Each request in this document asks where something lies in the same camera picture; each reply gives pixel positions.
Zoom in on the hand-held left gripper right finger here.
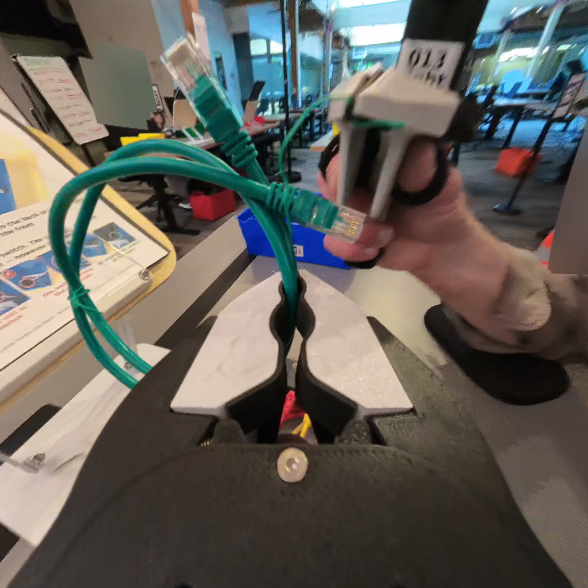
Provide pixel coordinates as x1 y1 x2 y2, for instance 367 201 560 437
295 270 414 443

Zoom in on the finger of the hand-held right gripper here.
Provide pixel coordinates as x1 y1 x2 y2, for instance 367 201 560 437
328 64 385 122
355 69 463 139

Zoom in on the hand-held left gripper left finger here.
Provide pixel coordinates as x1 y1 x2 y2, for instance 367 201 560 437
170 275 288 443

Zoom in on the green ethernet cable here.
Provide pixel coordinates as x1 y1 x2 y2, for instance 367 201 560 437
48 34 366 389

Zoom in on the person's right forearm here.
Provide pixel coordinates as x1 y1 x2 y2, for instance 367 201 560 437
436 248 588 364

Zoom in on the person's right hand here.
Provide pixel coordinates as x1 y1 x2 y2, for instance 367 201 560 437
317 139 511 300

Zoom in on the orange plastic bin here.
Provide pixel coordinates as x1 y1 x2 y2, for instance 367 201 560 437
495 147 544 178

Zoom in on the instruction sheet on stand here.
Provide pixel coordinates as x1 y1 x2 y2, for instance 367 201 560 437
0 87 178 547

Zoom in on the blue plastic bin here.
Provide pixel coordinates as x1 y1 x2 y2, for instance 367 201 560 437
236 208 351 270

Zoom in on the black chair armrest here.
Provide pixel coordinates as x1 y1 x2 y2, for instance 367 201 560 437
425 304 571 406

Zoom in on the red plastic bin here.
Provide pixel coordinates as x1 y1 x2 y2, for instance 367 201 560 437
188 188 238 222

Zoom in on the orange traffic cone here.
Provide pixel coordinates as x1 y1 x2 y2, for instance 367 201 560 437
535 230 555 268

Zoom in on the printed instruction sheet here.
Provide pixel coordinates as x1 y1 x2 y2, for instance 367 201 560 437
0 115 171 368

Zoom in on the handwritten white board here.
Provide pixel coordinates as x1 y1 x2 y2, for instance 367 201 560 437
16 55 109 146

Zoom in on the red ethernet cable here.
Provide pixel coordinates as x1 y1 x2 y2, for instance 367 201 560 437
280 390 307 424

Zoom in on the black stanchion post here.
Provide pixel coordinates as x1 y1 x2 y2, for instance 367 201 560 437
494 73 587 217

